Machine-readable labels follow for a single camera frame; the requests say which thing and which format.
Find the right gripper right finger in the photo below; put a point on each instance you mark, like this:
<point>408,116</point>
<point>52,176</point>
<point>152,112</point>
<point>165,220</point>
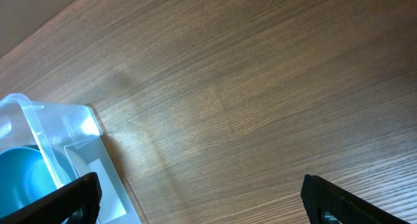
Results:
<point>325,202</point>

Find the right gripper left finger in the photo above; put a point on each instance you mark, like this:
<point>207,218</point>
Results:
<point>76,202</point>

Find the dark blue bowl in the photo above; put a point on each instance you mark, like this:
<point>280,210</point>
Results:
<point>25,178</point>

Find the clear plastic storage container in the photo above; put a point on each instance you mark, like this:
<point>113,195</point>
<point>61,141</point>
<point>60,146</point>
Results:
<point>68,137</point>

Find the white label in container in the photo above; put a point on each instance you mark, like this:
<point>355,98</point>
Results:
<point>110,205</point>

